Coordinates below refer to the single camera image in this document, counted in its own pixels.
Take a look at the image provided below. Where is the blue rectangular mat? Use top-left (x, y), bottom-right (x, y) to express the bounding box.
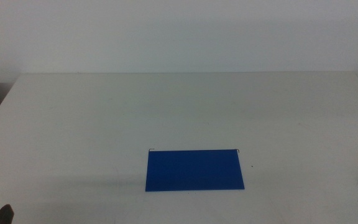
top-left (145, 149), bottom-right (246, 192)

